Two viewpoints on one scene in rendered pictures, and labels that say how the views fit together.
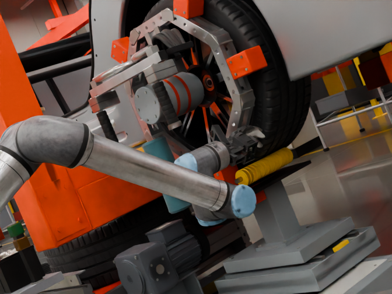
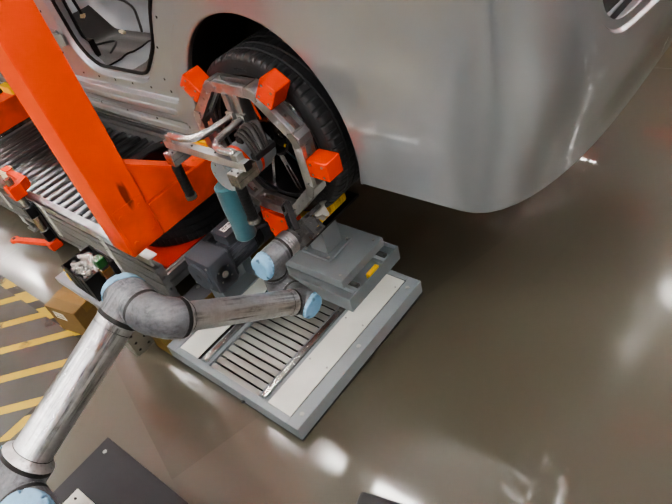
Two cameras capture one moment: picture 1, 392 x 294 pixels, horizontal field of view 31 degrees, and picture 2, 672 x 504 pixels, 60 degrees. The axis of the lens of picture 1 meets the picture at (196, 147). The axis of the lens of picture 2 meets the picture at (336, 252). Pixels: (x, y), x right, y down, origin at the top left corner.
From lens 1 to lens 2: 1.29 m
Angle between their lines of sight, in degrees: 39
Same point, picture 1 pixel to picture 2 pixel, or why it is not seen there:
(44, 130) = (153, 323)
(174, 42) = (258, 145)
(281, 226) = (327, 244)
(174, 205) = (241, 237)
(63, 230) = (140, 242)
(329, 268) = (362, 292)
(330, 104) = not seen: outside the picture
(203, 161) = (279, 262)
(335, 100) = not seen: outside the picture
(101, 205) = (170, 210)
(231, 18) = (314, 116)
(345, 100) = not seen: outside the picture
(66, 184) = (140, 203)
